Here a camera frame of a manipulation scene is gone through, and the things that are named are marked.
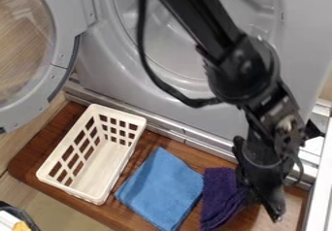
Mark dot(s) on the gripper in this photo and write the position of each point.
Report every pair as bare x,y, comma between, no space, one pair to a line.
263,163

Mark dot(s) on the purple cloth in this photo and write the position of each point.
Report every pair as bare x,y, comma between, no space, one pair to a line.
220,196

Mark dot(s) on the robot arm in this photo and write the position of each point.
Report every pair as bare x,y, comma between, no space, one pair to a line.
225,37

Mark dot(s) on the blue cloth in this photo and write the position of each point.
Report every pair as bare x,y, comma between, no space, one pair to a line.
162,188

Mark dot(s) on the white plastic basket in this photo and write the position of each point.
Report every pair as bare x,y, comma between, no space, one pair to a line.
93,154

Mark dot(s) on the washing machine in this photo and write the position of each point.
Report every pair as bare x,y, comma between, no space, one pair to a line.
112,60

